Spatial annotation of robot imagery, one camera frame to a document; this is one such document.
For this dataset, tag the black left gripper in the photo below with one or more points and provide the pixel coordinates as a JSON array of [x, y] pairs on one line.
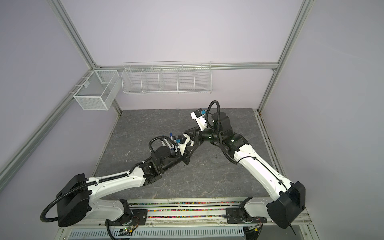
[[186, 157]]

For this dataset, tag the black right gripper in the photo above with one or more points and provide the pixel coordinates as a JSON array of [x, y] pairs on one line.
[[198, 134]]

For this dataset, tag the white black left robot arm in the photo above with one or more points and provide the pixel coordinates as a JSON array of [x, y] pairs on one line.
[[83, 198]]

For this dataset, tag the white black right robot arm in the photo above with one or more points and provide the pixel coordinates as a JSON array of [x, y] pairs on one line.
[[288, 199]]

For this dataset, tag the white mesh square basket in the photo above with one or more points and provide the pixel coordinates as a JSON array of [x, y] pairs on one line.
[[99, 90]]

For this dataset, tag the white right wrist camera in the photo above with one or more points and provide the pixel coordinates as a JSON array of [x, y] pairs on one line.
[[199, 116]]

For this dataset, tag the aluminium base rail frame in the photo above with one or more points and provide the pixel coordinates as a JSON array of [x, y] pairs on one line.
[[191, 219]]

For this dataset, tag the white wire long basket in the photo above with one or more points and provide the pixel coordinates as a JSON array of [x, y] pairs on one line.
[[172, 77]]

